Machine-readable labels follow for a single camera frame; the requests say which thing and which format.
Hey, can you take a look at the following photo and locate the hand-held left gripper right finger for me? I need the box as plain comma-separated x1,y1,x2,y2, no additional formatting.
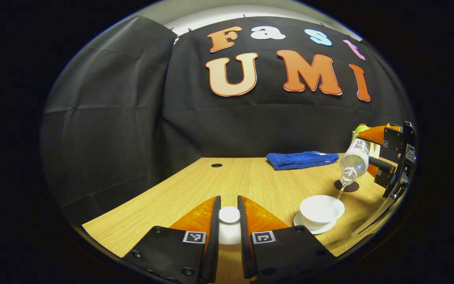
238,195,336,280

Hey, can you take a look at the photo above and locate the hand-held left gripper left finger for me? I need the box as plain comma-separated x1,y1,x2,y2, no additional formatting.
123,195,221,284

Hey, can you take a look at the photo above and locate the clear green-label water bottle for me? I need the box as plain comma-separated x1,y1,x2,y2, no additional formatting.
339,125,370,186

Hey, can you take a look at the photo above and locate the dark round coaster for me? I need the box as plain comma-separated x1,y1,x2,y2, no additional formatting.
334,179,360,193

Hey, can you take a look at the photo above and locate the white teacup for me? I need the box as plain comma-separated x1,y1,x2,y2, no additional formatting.
300,195,346,228

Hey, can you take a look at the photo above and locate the white saucer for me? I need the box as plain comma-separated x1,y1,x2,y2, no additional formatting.
293,212,337,235

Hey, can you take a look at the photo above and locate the blue towel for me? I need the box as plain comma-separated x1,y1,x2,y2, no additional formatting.
266,151,340,171

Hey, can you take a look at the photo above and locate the black backdrop cloth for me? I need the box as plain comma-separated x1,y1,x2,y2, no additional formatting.
41,16,413,221

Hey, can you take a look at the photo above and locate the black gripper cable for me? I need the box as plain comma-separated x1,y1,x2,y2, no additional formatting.
351,185,401,236

